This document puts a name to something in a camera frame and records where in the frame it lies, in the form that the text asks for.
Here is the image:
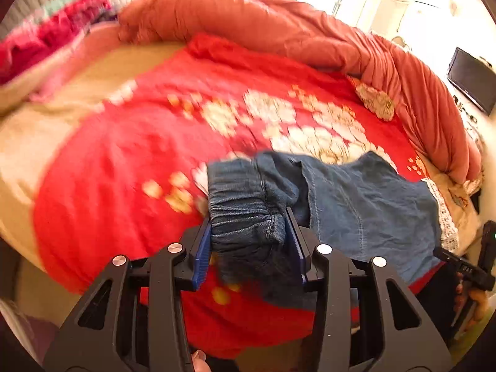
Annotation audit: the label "person's left hand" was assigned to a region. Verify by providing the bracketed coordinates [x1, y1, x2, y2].
[192, 349, 212, 372]

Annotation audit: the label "blue denim pants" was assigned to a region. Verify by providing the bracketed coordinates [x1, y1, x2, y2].
[207, 150, 460, 311]

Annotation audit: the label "black flat monitor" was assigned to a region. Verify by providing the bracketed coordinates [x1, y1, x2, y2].
[446, 47, 496, 116]

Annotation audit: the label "salmon quilt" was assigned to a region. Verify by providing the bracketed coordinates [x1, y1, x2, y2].
[118, 0, 483, 185]

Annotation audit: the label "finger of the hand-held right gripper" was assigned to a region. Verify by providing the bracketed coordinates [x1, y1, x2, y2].
[433, 246, 461, 267]

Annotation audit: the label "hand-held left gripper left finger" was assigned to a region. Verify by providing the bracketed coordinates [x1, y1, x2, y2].
[42, 217, 213, 372]

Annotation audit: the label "person's right hand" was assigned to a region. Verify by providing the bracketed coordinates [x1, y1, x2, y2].
[453, 273, 489, 331]

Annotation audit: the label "red floral blanket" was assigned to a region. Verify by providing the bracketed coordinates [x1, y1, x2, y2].
[33, 33, 446, 360]

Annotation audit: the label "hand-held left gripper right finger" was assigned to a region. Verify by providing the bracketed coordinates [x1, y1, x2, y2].
[285, 206, 454, 372]

